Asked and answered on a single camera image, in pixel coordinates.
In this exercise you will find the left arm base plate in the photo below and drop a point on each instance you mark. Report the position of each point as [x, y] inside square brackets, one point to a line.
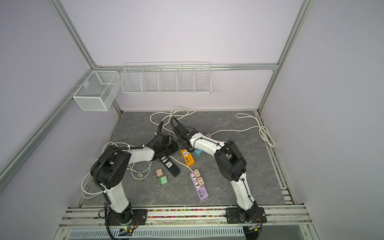
[135, 217]

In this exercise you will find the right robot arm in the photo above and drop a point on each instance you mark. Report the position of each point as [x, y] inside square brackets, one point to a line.
[230, 161]

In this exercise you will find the small white mesh basket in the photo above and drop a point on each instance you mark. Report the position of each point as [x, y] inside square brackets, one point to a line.
[98, 91]

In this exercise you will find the long white wire basket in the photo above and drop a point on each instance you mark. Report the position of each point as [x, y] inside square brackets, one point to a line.
[167, 78]

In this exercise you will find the orange power strip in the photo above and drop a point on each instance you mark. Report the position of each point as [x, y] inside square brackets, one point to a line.
[188, 158]

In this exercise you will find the green USB charger plug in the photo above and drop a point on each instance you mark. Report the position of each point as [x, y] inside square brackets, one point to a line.
[163, 180]

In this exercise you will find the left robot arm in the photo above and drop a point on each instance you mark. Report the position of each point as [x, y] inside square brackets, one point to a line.
[109, 170]

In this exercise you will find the pink plug purple strip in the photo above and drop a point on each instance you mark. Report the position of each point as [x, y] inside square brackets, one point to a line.
[197, 174]
[201, 182]

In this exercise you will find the teal power strip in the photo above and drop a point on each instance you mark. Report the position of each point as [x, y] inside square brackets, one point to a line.
[198, 152]

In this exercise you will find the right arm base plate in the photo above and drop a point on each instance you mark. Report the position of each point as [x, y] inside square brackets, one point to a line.
[237, 215]

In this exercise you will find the white slotted cable duct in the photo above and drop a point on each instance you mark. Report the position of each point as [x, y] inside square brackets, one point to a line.
[158, 233]

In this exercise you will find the pink USB charger plug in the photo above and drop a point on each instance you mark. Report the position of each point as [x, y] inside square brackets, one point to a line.
[159, 173]

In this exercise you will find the black power strip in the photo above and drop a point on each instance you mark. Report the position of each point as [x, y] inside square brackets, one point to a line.
[170, 166]

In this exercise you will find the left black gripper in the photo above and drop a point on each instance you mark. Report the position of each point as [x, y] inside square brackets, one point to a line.
[174, 144]

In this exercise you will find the purple power strip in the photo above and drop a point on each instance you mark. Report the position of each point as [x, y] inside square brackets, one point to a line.
[202, 192]

